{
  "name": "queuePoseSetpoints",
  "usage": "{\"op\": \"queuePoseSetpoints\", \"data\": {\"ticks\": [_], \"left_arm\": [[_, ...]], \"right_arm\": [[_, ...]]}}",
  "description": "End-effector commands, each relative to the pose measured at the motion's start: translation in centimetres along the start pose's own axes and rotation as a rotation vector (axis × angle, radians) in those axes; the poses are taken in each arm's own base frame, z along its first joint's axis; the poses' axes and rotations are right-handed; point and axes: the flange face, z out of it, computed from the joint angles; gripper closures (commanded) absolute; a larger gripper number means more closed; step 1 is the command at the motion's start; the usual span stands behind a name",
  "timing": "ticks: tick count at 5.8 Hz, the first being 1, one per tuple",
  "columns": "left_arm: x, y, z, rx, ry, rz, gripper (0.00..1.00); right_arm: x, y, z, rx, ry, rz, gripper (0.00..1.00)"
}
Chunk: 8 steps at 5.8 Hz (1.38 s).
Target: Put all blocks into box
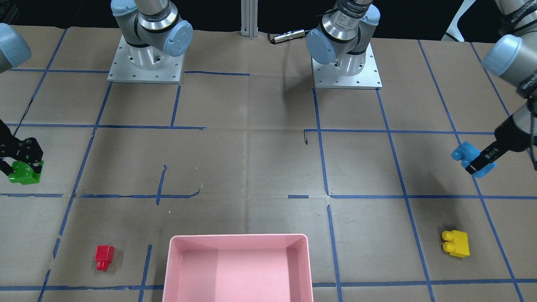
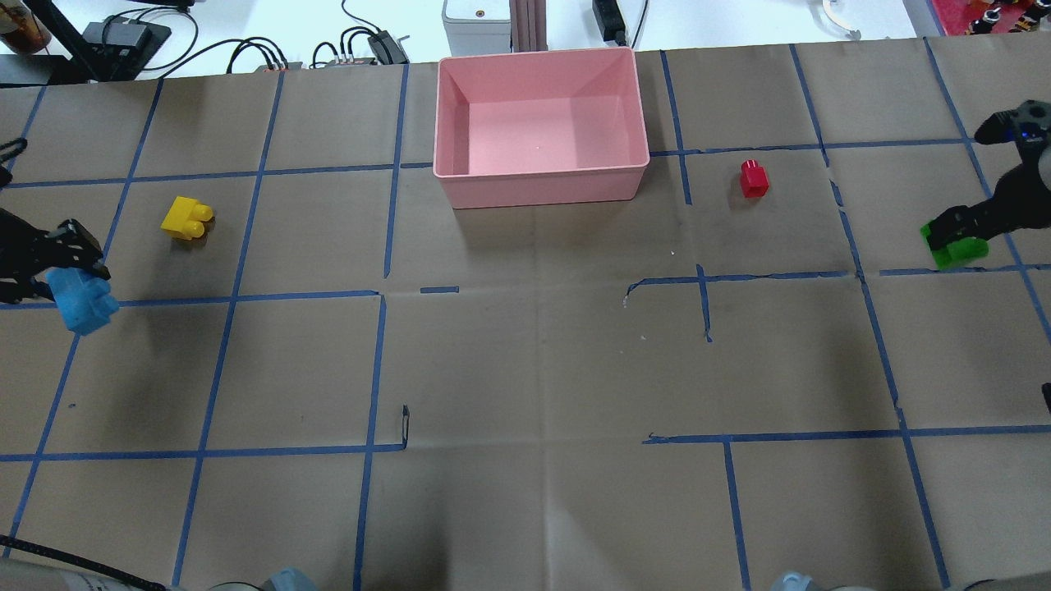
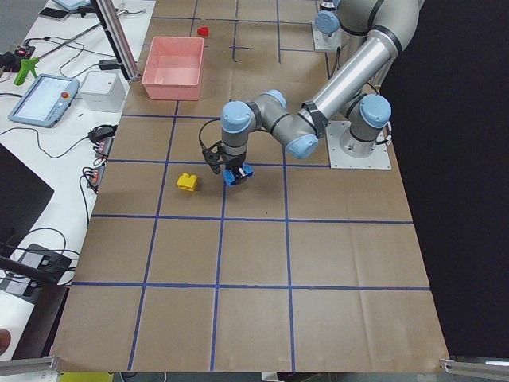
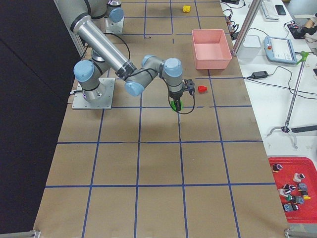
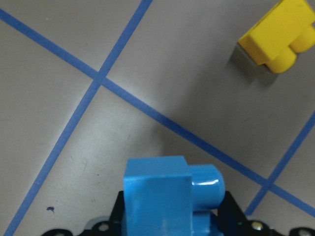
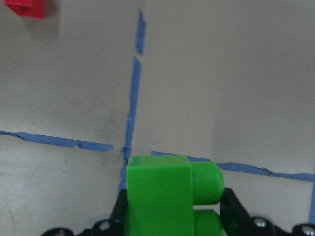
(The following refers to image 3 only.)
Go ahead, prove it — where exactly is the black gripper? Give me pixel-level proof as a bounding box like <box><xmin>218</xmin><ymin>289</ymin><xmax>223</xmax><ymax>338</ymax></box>
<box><xmin>201</xmin><ymin>141</ymin><xmax>251</xmax><ymax>181</ymax></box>

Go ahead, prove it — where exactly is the blue toy block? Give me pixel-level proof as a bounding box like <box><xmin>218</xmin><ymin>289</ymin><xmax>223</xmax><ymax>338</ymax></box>
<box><xmin>223</xmin><ymin>163</ymin><xmax>254</xmax><ymax>187</ymax></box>

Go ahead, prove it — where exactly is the red toy block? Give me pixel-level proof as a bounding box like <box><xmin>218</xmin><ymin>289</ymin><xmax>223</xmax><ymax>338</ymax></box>
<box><xmin>196</xmin><ymin>26</ymin><xmax>209</xmax><ymax>37</ymax></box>

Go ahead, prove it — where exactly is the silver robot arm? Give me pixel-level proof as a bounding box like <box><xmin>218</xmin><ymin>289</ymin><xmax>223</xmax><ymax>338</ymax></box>
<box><xmin>201</xmin><ymin>1</ymin><xmax>424</xmax><ymax>185</ymax></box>

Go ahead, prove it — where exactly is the pink plastic box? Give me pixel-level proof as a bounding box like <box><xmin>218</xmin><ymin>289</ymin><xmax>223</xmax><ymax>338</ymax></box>
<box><xmin>142</xmin><ymin>37</ymin><xmax>204</xmax><ymax>101</ymax></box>

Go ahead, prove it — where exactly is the white square box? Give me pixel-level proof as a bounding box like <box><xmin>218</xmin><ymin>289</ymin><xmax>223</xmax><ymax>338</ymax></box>
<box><xmin>80</xmin><ymin>71</ymin><xmax>126</xmax><ymax>112</ymax></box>

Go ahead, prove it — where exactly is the yellow toy block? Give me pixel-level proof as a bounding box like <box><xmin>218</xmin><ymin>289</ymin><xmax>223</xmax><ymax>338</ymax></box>
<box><xmin>176</xmin><ymin>173</ymin><xmax>198</xmax><ymax>192</ymax></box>

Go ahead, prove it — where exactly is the black power adapter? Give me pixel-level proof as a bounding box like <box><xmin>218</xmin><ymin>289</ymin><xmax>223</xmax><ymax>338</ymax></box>
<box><xmin>98</xmin><ymin>59</ymin><xmax>119</xmax><ymax>71</ymax></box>

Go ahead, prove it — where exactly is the teach pendant tablet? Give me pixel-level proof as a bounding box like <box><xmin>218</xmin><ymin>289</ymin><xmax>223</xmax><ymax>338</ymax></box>
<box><xmin>8</xmin><ymin>74</ymin><xmax>80</xmax><ymax>128</ymax></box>

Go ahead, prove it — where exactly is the black smartphone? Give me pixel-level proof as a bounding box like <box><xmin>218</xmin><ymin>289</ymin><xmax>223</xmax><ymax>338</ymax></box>
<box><xmin>38</xmin><ymin>7</ymin><xmax>70</xmax><ymax>21</ymax></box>

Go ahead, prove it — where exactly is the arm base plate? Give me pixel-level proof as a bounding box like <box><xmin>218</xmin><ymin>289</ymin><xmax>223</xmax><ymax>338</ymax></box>
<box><xmin>326</xmin><ymin>121</ymin><xmax>392</xmax><ymax>170</ymax></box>
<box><xmin>311</xmin><ymin>18</ymin><xmax>343</xmax><ymax>53</ymax></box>

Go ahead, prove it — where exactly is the aluminium frame post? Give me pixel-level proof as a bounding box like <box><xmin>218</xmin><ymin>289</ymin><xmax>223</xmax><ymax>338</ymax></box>
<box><xmin>91</xmin><ymin>0</ymin><xmax>139</xmax><ymax>82</ymax></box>

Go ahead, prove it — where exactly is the green handled reacher tool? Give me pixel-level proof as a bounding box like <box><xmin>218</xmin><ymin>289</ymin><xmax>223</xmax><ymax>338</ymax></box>
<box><xmin>14</xmin><ymin>57</ymin><xmax>40</xmax><ymax>86</ymax></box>

